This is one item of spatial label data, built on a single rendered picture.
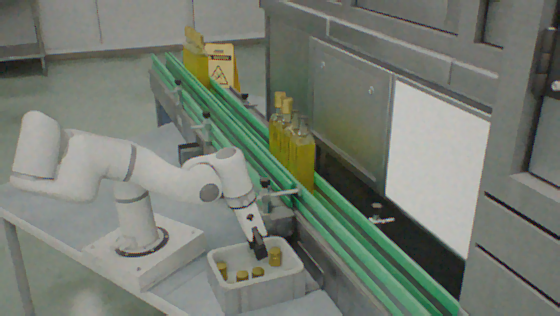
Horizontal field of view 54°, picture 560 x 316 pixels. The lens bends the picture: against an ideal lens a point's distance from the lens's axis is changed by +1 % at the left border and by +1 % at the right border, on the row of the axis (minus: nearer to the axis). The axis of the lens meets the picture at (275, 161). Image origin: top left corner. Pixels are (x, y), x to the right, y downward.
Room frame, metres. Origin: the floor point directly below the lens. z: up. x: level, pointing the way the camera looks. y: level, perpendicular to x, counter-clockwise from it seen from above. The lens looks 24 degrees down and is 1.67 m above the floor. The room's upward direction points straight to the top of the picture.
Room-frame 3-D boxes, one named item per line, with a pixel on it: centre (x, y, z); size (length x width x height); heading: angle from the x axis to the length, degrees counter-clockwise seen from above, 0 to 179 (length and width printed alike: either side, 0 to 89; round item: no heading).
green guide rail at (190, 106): (2.18, 0.35, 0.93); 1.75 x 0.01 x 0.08; 22
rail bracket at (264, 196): (1.34, 0.01, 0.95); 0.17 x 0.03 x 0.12; 112
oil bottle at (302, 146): (1.47, -0.08, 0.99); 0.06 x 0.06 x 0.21; 21
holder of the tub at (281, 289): (1.21, 0.03, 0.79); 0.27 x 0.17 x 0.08; 112
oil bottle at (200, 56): (2.52, 0.35, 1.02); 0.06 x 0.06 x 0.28; 22
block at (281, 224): (1.35, -0.01, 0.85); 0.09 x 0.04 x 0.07; 112
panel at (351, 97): (1.31, -0.29, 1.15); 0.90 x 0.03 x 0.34; 22
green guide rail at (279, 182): (2.21, 0.28, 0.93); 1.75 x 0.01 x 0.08; 22
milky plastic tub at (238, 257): (1.20, 0.06, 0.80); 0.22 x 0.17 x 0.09; 112
